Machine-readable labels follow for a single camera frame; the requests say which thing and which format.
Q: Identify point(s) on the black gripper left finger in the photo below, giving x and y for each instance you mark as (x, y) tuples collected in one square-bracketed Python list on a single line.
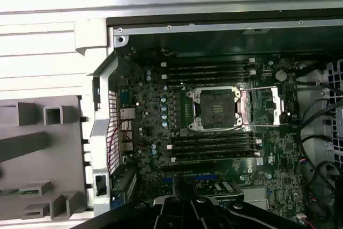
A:
[(177, 213)]

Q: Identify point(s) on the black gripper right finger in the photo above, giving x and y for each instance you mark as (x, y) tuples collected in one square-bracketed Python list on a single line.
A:
[(198, 218)]

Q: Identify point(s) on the metal socket cover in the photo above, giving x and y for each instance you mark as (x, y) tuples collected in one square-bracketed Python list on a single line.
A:
[(278, 105)]

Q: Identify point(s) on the CPU socket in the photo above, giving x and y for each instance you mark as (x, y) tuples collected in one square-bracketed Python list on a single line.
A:
[(214, 105)]

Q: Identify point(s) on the blue expansion slot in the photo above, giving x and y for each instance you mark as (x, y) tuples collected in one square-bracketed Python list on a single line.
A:
[(168, 180)]

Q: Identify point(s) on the long black expansion slot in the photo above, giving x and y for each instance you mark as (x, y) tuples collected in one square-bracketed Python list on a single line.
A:
[(187, 167)]

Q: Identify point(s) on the silver chip heat sink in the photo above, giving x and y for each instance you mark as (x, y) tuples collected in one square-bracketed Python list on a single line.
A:
[(254, 196)]

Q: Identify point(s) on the black RAM slot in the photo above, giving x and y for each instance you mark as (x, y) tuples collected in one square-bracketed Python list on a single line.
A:
[(206, 74), (206, 80), (211, 158), (206, 68), (211, 144), (211, 151), (206, 62), (211, 137)]

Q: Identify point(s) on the black open PC case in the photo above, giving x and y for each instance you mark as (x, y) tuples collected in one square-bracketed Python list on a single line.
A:
[(103, 143)]

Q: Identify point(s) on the green motherboard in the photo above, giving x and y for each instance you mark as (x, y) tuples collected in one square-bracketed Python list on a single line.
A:
[(281, 159)]

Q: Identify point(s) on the grey parts rack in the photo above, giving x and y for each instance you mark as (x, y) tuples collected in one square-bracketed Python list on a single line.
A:
[(61, 164)]

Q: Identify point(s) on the round coin battery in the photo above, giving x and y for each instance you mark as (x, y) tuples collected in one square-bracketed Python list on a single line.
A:
[(281, 74)]

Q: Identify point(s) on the green RAM stick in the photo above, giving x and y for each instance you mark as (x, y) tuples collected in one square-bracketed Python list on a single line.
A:
[(9, 192)]

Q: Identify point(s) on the silver metal drive cage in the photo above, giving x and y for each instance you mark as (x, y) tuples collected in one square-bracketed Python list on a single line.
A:
[(335, 78)]

